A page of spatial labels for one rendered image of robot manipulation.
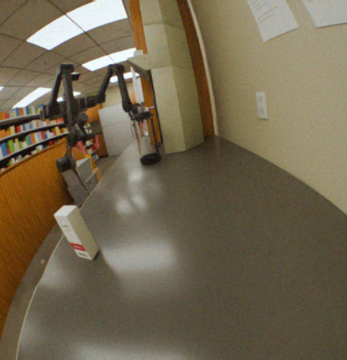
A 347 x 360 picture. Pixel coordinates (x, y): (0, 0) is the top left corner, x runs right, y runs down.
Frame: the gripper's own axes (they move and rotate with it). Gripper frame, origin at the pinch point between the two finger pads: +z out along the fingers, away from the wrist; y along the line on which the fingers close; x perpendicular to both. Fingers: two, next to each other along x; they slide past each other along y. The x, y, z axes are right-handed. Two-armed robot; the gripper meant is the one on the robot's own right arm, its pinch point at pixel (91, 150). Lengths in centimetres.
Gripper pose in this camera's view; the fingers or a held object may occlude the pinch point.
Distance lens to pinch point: 96.7
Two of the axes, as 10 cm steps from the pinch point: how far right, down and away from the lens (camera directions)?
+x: -6.8, 4.0, 6.2
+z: 5.7, 8.1, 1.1
